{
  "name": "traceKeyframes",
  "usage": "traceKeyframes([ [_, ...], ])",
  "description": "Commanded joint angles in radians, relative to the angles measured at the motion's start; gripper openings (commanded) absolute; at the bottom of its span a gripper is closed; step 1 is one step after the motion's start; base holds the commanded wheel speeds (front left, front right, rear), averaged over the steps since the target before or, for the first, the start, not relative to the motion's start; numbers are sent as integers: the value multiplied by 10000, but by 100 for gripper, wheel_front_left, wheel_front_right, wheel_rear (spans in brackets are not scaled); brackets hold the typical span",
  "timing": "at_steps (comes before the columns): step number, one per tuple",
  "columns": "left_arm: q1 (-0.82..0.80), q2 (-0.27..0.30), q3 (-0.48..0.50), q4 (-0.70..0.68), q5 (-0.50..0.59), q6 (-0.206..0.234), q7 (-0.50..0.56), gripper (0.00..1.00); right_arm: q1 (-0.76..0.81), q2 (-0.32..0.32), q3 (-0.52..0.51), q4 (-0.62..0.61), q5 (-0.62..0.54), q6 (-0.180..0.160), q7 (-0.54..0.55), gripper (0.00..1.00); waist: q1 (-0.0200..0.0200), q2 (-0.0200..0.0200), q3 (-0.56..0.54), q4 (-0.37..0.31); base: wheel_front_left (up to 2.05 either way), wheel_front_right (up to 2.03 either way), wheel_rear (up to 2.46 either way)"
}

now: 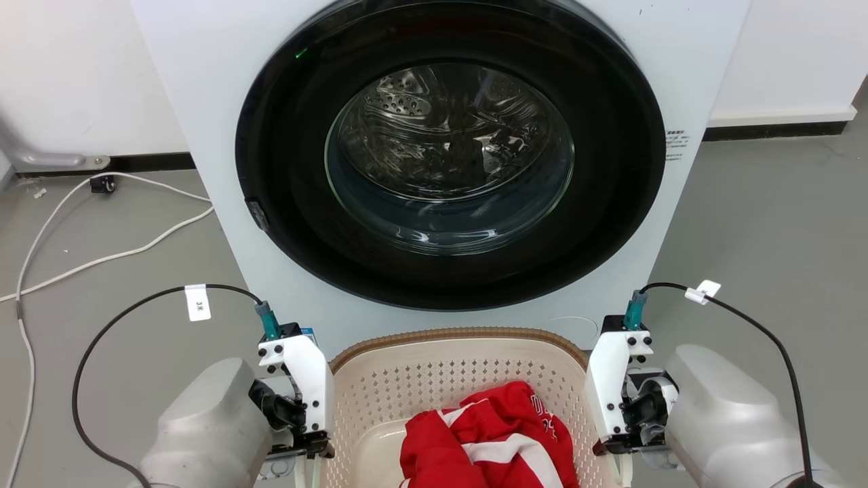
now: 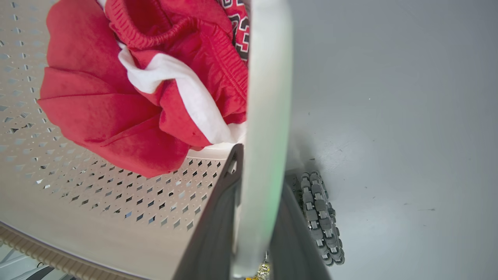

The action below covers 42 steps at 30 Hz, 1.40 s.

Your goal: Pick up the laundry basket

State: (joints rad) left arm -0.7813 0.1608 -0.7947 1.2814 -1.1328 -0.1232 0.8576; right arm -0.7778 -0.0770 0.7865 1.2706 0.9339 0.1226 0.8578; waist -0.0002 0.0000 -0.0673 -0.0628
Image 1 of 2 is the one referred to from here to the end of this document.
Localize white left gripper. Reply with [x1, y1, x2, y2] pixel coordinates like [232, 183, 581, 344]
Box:
[249, 323, 337, 463]

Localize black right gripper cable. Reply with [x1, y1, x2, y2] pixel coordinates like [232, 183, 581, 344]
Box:
[623, 282, 825, 488]

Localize thick white floor cable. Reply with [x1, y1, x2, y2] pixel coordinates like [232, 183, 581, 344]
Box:
[0, 205, 216, 304]

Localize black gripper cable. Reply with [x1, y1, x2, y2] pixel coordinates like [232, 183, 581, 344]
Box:
[623, 282, 825, 488]
[71, 283, 283, 488]

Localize beige perforated plastic laundry basket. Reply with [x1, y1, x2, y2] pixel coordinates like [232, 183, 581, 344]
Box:
[320, 327, 634, 488]

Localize grey wall pipe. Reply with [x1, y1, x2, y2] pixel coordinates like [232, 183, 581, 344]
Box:
[0, 112, 111, 171]

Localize white paper cable tag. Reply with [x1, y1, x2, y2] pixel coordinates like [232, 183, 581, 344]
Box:
[684, 280, 722, 306]
[184, 285, 212, 322]

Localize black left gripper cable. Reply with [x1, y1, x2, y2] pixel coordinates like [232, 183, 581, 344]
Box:
[71, 283, 283, 488]

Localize black baseboard strip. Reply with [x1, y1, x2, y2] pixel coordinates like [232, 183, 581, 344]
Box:
[14, 152, 197, 179]
[702, 121, 850, 142]

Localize round black glass washer door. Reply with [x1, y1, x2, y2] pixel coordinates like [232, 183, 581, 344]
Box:
[235, 0, 667, 312]

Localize long white floor cable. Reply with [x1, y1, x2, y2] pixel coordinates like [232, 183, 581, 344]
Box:
[0, 171, 213, 488]

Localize red and white garment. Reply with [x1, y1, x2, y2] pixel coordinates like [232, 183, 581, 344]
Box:
[399, 380, 580, 488]

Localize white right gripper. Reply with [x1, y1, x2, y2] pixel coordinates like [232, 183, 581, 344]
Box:
[585, 315, 679, 456]

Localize white front-load washing machine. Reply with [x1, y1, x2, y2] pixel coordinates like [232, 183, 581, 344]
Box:
[130, 0, 752, 361]

